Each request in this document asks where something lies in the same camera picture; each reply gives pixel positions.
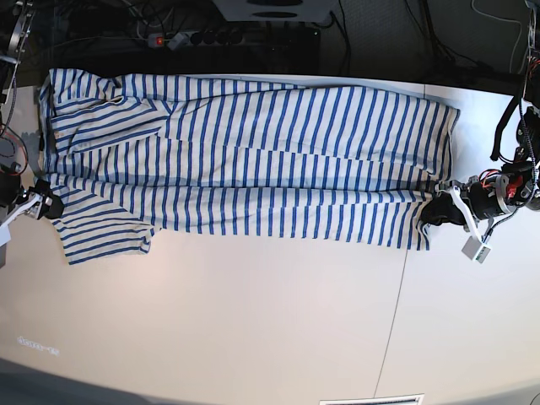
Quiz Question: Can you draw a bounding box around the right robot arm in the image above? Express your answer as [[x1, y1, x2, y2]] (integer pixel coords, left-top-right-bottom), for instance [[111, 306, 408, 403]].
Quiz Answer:
[[1, 1, 64, 238]]

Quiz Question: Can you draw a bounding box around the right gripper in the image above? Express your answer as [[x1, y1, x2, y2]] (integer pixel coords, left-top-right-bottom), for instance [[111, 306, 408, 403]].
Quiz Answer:
[[1, 179, 64, 230]]

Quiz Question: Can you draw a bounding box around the white power strip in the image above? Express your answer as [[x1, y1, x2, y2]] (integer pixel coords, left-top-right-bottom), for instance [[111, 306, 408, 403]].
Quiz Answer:
[[146, 30, 197, 51]]

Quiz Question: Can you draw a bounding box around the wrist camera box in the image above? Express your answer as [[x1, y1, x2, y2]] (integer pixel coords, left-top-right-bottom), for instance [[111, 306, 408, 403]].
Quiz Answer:
[[0, 225, 11, 246], [462, 236, 491, 264]]

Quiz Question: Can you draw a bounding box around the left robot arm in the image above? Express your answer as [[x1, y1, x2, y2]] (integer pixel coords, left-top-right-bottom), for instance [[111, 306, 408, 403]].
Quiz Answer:
[[421, 1, 539, 242]]

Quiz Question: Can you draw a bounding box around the blue white striped T-shirt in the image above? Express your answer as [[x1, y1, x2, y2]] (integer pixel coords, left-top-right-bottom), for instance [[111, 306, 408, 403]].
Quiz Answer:
[[39, 68, 459, 264]]

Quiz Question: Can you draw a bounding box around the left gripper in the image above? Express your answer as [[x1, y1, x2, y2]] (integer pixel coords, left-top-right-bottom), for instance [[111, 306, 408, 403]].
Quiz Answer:
[[420, 170, 534, 236]]

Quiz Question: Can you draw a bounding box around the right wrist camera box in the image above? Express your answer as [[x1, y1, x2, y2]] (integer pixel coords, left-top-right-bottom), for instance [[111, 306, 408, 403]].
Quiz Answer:
[[0, 225, 11, 246]]

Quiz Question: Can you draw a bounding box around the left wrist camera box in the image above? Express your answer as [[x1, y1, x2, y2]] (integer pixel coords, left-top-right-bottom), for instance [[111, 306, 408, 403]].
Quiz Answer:
[[462, 236, 491, 264]]

